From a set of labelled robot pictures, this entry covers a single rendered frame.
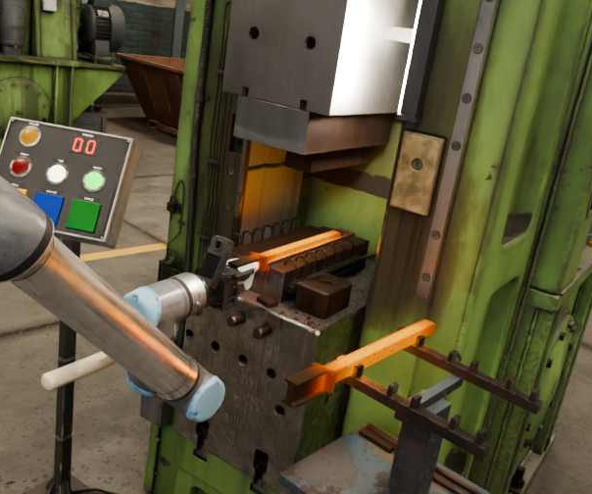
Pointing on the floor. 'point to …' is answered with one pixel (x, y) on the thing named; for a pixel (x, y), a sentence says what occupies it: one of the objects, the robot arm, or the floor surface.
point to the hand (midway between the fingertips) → (252, 261)
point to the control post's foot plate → (57, 487)
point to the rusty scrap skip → (157, 88)
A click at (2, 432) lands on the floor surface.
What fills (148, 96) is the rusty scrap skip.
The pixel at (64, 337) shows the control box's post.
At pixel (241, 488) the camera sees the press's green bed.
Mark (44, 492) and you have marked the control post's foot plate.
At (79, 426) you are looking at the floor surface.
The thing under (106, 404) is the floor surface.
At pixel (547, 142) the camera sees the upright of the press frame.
